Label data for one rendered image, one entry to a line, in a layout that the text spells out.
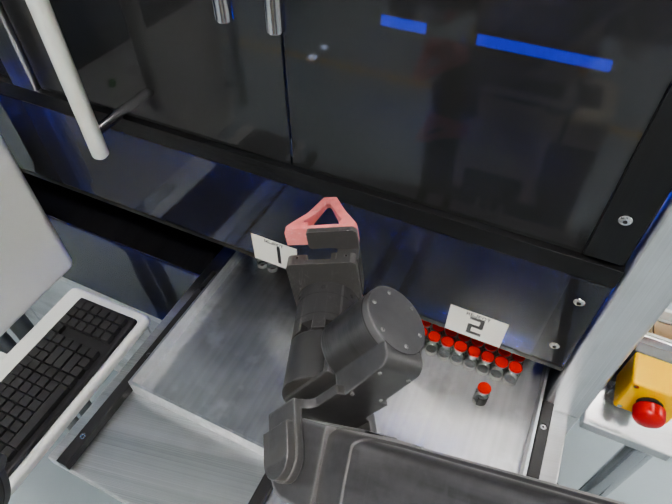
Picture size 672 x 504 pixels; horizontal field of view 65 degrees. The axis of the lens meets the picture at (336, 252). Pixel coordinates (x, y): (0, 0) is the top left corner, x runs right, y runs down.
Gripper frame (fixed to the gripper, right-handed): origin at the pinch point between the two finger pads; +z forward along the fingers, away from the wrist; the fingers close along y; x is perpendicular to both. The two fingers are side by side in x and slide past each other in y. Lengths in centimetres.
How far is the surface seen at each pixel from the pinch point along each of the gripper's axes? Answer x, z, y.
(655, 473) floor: -79, 37, -136
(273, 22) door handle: 4.0, 8.5, 20.3
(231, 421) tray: 21.2, -2.1, -35.0
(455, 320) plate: -13.9, 9.2, -25.4
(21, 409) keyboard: 59, 0, -35
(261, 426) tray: 16.4, -2.5, -35.7
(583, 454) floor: -58, 41, -132
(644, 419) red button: -37.6, -3.4, -31.6
